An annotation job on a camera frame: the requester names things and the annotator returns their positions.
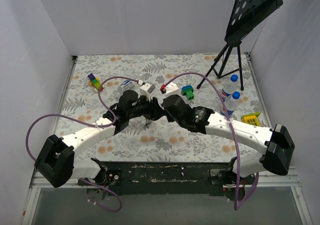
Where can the Pepsi plastic bottle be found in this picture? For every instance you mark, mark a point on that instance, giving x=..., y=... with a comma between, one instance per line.
x=228, y=89

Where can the clear lying bottle silver label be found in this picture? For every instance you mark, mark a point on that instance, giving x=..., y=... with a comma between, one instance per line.
x=131, y=85

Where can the black base beam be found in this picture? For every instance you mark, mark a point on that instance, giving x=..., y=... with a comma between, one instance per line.
x=161, y=178

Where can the yellow green toy brick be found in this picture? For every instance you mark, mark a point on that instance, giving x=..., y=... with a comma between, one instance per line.
x=251, y=119

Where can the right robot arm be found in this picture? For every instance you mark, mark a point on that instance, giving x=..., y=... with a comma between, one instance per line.
x=273, y=147

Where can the black music stand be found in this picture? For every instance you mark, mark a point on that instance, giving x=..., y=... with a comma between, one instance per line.
x=245, y=16

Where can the blue bottle cap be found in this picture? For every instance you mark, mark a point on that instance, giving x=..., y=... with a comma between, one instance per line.
x=236, y=95
x=234, y=78

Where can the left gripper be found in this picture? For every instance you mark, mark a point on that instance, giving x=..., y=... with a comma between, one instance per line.
x=153, y=107

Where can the blue label bottle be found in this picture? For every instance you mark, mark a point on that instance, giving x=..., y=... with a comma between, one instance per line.
x=230, y=106

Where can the floral table cloth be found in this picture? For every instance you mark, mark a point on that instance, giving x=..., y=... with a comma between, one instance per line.
x=158, y=141

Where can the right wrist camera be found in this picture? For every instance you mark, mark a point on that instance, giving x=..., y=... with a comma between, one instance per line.
x=170, y=89

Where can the multicolour toy brick stack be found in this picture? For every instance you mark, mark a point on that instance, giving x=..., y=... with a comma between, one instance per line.
x=95, y=83

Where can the green blue toy bricks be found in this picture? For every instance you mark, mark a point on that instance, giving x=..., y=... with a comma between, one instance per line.
x=188, y=92

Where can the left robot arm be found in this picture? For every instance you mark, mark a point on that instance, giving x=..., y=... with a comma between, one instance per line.
x=58, y=160

